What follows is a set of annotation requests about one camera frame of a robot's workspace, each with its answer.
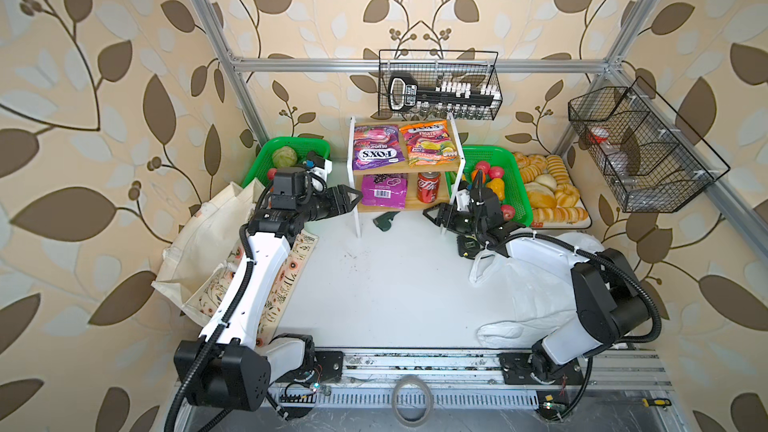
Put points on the purple grape candy bag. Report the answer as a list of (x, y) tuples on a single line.
[(384, 190)]

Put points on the orange fruit candy bag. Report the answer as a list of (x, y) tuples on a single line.
[(429, 143)]

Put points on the plastic bottle red cap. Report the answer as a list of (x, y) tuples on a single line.
[(611, 158)]

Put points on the back black wire basket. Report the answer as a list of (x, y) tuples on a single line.
[(421, 84)]

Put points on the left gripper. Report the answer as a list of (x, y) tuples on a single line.
[(338, 205)]

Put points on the green cabbage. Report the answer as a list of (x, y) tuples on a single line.
[(284, 157)]

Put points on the white wooden two-tier shelf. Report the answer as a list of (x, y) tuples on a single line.
[(450, 172)]

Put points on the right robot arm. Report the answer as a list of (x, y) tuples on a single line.
[(610, 304)]

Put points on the cream canvas tote bag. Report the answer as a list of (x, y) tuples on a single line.
[(200, 264)]

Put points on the red cola can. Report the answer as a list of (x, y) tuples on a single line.
[(428, 186)]

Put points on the yellow bell pepper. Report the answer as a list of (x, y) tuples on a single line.
[(497, 186)]

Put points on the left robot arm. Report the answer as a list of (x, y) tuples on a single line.
[(223, 368)]

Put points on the tape roll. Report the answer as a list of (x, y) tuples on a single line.
[(412, 401)]

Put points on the yellow handled screwdriver right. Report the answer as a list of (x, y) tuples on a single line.
[(657, 402)]

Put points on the black wire basket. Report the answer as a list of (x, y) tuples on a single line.
[(670, 161), (421, 84)]

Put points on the left green basket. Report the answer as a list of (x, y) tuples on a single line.
[(302, 145)]

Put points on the bread tray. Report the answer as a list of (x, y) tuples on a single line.
[(555, 201)]

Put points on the white plastic grocery bag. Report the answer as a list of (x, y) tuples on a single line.
[(541, 298)]

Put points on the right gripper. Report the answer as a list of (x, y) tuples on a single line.
[(448, 223)]

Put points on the red apple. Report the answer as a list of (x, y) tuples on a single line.
[(508, 212)]

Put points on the purple Fox's candy bag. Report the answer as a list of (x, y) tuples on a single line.
[(376, 146)]

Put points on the right black wire basket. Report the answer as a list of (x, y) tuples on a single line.
[(670, 161)]

